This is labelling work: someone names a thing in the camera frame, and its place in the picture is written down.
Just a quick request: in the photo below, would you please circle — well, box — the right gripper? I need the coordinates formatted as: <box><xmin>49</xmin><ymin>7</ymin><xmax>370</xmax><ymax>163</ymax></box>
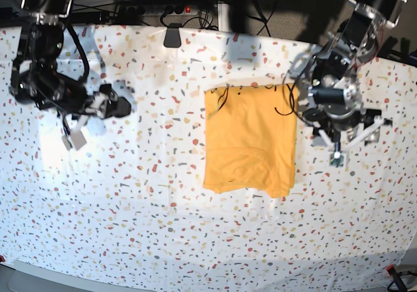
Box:
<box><xmin>62</xmin><ymin>84</ymin><xmax>132</xmax><ymax>132</ymax></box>

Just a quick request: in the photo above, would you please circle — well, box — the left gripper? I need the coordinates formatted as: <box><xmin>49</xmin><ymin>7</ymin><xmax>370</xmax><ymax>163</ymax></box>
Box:
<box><xmin>302</xmin><ymin>106</ymin><xmax>392</xmax><ymax>152</ymax></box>

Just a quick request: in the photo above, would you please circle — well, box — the yellow T-shirt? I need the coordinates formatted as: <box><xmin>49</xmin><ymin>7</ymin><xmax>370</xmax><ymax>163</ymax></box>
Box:
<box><xmin>203</xmin><ymin>84</ymin><xmax>298</xmax><ymax>198</ymax></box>

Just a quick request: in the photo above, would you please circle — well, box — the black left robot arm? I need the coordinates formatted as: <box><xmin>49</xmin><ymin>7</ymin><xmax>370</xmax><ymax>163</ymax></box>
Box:
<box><xmin>295</xmin><ymin>0</ymin><xmax>407</xmax><ymax>165</ymax></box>

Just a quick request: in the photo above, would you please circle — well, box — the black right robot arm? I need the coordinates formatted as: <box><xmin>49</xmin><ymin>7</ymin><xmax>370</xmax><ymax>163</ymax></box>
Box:
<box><xmin>9</xmin><ymin>0</ymin><xmax>132</xmax><ymax>136</ymax></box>

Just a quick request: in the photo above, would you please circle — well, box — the black table clamp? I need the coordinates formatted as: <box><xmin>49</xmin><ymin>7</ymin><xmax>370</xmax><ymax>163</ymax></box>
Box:
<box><xmin>164</xmin><ymin>23</ymin><xmax>182</xmax><ymax>48</ymax></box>

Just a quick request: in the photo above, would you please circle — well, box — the white power strip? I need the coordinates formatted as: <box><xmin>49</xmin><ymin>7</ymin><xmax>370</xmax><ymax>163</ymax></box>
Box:
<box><xmin>117</xmin><ymin>5</ymin><xmax>199</xmax><ymax>17</ymax></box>

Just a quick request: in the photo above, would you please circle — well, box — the red clamp right corner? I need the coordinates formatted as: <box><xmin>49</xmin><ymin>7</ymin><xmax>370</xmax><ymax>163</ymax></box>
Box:
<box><xmin>386</xmin><ymin>265</ymin><xmax>396</xmax><ymax>277</ymax></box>

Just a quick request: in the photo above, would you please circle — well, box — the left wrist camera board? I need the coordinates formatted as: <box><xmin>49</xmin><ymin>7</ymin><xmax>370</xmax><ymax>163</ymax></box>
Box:
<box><xmin>329</xmin><ymin>151</ymin><xmax>348</xmax><ymax>168</ymax></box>

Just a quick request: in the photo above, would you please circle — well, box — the white metal post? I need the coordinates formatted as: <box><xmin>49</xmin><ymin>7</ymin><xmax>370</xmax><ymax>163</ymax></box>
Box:
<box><xmin>217</xmin><ymin>2</ymin><xmax>231</xmax><ymax>33</ymax></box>

